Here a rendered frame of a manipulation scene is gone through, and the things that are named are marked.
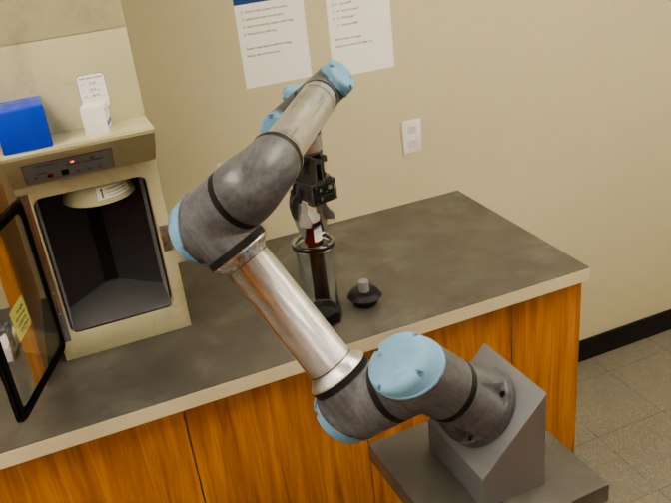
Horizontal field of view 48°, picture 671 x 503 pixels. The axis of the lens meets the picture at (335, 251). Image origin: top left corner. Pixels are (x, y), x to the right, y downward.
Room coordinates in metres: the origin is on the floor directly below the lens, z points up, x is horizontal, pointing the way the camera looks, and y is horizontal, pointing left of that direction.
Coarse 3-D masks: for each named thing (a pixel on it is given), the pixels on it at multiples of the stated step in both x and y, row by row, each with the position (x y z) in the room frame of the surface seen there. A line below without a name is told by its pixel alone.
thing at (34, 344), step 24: (0, 216) 1.50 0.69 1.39; (0, 240) 1.47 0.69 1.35; (24, 240) 1.57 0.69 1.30; (0, 264) 1.43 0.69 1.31; (24, 264) 1.53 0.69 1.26; (0, 288) 1.40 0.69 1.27; (24, 288) 1.50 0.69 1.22; (0, 312) 1.37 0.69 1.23; (24, 312) 1.47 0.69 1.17; (48, 312) 1.57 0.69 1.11; (0, 336) 1.34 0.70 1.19; (24, 336) 1.43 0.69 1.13; (48, 336) 1.54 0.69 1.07; (24, 360) 1.40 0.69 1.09; (48, 360) 1.50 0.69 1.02; (24, 384) 1.37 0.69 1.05
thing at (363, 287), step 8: (360, 280) 1.75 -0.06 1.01; (352, 288) 1.76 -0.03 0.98; (360, 288) 1.73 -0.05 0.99; (368, 288) 1.74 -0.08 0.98; (376, 288) 1.75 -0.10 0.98; (352, 296) 1.72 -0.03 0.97; (360, 296) 1.72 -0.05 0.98; (368, 296) 1.71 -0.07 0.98; (376, 296) 1.72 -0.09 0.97; (360, 304) 1.71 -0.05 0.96; (368, 304) 1.71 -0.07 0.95
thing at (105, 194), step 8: (104, 184) 1.72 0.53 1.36; (112, 184) 1.73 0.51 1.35; (120, 184) 1.74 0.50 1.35; (128, 184) 1.77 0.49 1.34; (72, 192) 1.72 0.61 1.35; (80, 192) 1.71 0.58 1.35; (88, 192) 1.71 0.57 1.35; (96, 192) 1.71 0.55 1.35; (104, 192) 1.71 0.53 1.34; (112, 192) 1.72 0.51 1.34; (120, 192) 1.73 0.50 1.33; (128, 192) 1.75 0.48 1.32; (64, 200) 1.73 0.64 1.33; (72, 200) 1.71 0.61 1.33; (80, 200) 1.70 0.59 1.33; (88, 200) 1.70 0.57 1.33; (96, 200) 1.70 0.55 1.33; (104, 200) 1.70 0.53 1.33; (112, 200) 1.71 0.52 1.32
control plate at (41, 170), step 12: (72, 156) 1.58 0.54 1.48; (84, 156) 1.60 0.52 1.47; (96, 156) 1.61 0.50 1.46; (108, 156) 1.63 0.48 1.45; (24, 168) 1.56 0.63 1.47; (36, 168) 1.57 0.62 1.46; (48, 168) 1.58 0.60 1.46; (60, 168) 1.60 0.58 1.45; (72, 168) 1.62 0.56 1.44; (84, 168) 1.63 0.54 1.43; (96, 168) 1.65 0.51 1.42; (36, 180) 1.60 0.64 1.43; (48, 180) 1.62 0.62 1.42
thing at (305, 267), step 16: (304, 240) 1.72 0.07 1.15; (304, 256) 1.65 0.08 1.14; (320, 256) 1.64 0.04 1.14; (304, 272) 1.65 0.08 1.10; (320, 272) 1.64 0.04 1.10; (304, 288) 1.66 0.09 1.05; (320, 288) 1.64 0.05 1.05; (336, 288) 1.68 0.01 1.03; (320, 304) 1.64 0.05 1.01; (336, 304) 1.66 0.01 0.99
